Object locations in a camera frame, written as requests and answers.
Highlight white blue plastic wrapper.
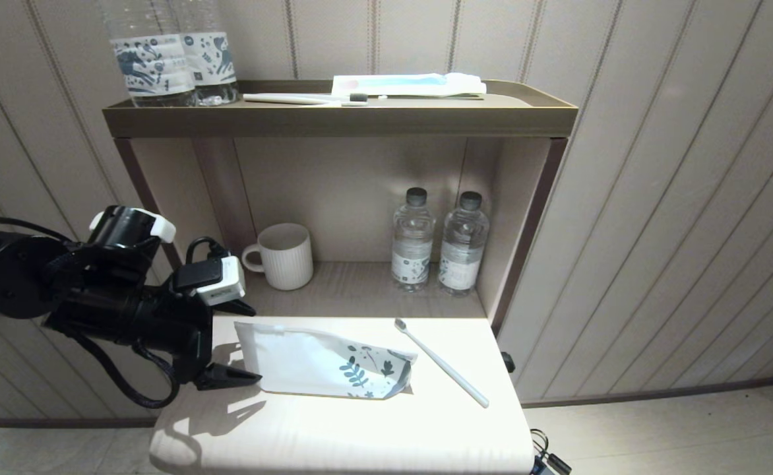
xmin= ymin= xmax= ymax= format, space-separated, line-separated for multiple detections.
xmin=233 ymin=321 xmax=419 ymax=400

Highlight pale green toothbrush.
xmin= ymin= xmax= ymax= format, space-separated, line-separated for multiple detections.
xmin=394 ymin=319 xmax=490 ymax=408

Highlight white ribbed mug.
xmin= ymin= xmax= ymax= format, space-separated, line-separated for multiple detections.
xmin=241 ymin=223 xmax=314 ymax=292

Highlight small clear water bottle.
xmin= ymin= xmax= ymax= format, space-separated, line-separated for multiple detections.
xmin=391 ymin=187 xmax=436 ymax=292
xmin=439 ymin=191 xmax=491 ymax=296

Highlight brown open shelf unit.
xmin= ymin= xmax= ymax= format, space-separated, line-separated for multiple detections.
xmin=102 ymin=79 xmax=578 ymax=334

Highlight white toothbrush dark bristles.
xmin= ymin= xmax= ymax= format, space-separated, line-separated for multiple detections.
xmin=243 ymin=92 xmax=369 ymax=107

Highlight large clear water bottle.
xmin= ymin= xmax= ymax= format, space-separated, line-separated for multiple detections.
xmin=172 ymin=0 xmax=239 ymax=106
xmin=96 ymin=0 xmax=197 ymax=108

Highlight black key bunch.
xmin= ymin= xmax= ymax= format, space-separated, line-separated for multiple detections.
xmin=530 ymin=429 xmax=573 ymax=475

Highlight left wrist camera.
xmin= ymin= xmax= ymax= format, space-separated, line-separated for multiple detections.
xmin=173 ymin=255 xmax=247 ymax=307

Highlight braided left arm cable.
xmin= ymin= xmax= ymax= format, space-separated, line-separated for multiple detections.
xmin=63 ymin=330 xmax=183 ymax=410

